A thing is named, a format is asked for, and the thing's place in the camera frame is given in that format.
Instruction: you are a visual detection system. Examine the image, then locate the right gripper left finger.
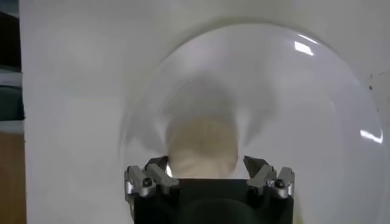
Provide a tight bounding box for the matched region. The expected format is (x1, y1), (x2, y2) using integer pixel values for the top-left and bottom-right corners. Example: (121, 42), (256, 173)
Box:
(124, 155), (180, 204)

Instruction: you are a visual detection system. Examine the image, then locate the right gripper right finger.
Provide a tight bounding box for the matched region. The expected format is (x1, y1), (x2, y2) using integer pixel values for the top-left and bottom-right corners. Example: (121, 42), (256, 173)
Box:
(243, 155), (296, 199)

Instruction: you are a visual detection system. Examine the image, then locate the white steamed baozi bun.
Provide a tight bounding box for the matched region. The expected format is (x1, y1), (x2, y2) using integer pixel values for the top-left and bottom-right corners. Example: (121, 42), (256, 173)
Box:
(166, 117), (240, 180)

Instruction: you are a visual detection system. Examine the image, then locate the white round plate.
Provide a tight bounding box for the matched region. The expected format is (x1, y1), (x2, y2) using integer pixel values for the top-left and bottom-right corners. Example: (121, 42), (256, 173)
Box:
(120, 23), (390, 224)

